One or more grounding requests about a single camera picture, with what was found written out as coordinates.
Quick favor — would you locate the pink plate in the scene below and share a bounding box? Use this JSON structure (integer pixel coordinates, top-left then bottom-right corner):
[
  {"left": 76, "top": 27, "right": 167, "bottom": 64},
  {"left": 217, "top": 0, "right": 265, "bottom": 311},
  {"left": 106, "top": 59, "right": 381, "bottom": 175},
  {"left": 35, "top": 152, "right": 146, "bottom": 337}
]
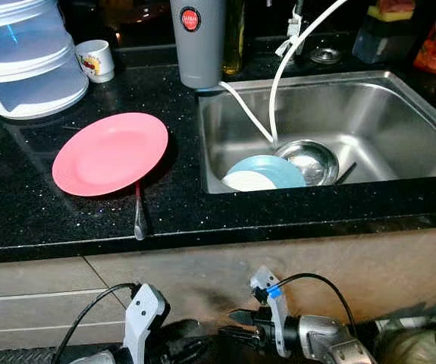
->
[{"left": 52, "top": 112, "right": 170, "bottom": 198}]

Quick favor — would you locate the wide beige cabinet door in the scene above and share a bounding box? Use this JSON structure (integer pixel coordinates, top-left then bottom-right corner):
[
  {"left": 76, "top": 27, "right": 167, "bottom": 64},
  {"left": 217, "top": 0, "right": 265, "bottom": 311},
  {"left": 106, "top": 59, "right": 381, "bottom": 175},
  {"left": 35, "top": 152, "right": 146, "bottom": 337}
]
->
[{"left": 81, "top": 226, "right": 436, "bottom": 328}]

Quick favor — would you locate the metal fork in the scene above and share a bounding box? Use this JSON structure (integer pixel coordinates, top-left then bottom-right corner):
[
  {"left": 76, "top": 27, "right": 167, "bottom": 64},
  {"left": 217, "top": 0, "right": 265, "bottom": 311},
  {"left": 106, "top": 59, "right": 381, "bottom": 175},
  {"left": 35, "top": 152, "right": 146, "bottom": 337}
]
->
[{"left": 132, "top": 180, "right": 149, "bottom": 242}]

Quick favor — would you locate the beige drawer front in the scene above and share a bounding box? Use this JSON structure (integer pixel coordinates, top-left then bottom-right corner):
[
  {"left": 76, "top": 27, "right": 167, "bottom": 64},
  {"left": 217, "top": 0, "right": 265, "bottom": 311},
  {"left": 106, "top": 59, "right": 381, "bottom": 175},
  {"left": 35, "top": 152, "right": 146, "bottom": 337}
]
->
[
  {"left": 0, "top": 292, "right": 139, "bottom": 334},
  {"left": 0, "top": 325, "right": 131, "bottom": 356},
  {"left": 0, "top": 256, "right": 131, "bottom": 302}
]

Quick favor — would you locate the light blue plate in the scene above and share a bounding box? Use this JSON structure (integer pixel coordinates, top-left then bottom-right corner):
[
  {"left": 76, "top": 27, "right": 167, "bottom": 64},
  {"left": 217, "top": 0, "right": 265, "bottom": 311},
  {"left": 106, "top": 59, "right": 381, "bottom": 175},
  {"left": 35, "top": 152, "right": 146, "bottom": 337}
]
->
[{"left": 225, "top": 155, "right": 307, "bottom": 191}]

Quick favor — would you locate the stainless steel bowl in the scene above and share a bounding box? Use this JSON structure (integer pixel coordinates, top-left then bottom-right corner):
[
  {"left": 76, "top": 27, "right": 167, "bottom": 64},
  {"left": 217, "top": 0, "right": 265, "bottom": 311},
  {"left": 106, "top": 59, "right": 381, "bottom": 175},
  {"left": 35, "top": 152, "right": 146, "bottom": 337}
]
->
[{"left": 273, "top": 139, "right": 340, "bottom": 187}]

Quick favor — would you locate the stainless steel sink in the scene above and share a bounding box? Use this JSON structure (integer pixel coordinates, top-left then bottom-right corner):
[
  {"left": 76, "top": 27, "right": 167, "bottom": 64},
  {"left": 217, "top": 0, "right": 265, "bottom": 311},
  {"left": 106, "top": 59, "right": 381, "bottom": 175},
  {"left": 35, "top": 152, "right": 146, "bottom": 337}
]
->
[{"left": 197, "top": 71, "right": 436, "bottom": 195}]

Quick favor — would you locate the grey tumbler red badge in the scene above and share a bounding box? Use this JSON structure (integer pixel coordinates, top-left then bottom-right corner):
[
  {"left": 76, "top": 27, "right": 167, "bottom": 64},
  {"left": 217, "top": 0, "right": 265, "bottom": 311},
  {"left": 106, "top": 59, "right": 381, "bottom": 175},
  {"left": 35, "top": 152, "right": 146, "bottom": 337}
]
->
[{"left": 170, "top": 0, "right": 227, "bottom": 89}]

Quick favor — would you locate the round metal sink cap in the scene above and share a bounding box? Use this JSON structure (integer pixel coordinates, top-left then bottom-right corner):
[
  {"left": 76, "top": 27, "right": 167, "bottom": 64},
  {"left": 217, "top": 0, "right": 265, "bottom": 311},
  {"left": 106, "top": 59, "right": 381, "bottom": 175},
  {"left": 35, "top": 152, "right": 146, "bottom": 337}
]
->
[{"left": 310, "top": 47, "right": 343, "bottom": 64}]

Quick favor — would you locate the olive oil bottle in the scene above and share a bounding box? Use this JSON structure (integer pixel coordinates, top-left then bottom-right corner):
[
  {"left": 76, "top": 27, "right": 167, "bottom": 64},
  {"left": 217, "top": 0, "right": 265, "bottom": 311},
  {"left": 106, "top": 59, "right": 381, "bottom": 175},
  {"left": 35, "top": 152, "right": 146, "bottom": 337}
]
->
[{"left": 221, "top": 0, "right": 247, "bottom": 76}]

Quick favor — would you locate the white printed mug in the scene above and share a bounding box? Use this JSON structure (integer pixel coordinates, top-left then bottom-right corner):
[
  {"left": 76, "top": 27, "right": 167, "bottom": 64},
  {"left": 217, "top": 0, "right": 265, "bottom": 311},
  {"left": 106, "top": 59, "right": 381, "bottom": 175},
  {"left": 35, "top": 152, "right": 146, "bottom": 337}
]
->
[{"left": 75, "top": 39, "right": 116, "bottom": 83}]

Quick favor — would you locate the clear plastic food cover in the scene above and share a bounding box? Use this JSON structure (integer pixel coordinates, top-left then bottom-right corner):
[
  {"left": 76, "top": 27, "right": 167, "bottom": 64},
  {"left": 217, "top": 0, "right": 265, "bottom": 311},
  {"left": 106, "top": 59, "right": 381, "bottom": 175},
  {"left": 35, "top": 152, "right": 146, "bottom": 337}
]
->
[{"left": 0, "top": 0, "right": 89, "bottom": 121}]

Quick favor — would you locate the dark translucent container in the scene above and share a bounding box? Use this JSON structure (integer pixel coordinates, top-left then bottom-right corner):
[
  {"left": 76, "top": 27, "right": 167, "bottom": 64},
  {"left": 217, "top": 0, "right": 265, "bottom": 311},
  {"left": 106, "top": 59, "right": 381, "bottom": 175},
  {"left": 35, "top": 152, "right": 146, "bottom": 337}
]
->
[{"left": 352, "top": 8, "right": 416, "bottom": 65}]

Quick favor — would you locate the yellow sponge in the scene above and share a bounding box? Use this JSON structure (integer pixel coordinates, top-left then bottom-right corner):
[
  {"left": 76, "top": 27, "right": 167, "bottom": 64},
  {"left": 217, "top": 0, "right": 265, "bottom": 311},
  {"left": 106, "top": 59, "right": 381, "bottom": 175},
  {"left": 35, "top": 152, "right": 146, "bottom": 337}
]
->
[{"left": 367, "top": 0, "right": 416, "bottom": 22}]

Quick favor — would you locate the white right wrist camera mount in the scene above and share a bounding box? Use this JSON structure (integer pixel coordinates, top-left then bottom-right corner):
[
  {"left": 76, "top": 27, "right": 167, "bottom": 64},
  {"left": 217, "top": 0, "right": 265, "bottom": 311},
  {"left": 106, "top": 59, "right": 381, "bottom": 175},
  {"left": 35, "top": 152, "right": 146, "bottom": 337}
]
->
[{"left": 249, "top": 265, "right": 290, "bottom": 357}]

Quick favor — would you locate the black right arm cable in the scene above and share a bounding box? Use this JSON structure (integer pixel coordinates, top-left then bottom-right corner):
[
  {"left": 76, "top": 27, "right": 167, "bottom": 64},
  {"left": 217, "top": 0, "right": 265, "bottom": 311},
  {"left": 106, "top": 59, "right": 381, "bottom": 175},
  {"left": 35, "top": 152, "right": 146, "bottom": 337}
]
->
[{"left": 267, "top": 273, "right": 359, "bottom": 338}]

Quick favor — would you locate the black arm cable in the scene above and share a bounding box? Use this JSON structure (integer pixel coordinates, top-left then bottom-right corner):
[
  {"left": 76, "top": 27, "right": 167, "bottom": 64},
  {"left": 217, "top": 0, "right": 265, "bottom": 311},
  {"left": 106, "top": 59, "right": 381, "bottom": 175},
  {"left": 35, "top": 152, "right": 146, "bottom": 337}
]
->
[
  {"left": 267, "top": 273, "right": 359, "bottom": 338},
  {"left": 51, "top": 282, "right": 139, "bottom": 364}
]

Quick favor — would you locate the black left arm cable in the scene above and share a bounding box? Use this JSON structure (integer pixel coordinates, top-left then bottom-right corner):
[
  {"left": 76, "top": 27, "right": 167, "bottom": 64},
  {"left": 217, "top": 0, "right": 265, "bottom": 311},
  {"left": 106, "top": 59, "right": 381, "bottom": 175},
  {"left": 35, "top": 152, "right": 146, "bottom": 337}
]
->
[{"left": 51, "top": 282, "right": 139, "bottom": 364}]

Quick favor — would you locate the white flexible hose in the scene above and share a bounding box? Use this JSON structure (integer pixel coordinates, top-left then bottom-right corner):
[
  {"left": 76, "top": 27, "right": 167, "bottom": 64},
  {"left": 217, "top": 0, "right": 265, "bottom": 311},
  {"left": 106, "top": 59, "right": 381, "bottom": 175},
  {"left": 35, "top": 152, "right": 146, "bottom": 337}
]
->
[{"left": 219, "top": 0, "right": 349, "bottom": 146}]

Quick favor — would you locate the white hose fitting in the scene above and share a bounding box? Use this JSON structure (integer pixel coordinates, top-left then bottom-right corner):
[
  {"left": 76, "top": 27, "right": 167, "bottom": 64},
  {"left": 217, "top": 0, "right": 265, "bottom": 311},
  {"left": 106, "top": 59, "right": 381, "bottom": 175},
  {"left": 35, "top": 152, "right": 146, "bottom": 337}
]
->
[{"left": 274, "top": 15, "right": 303, "bottom": 58}]

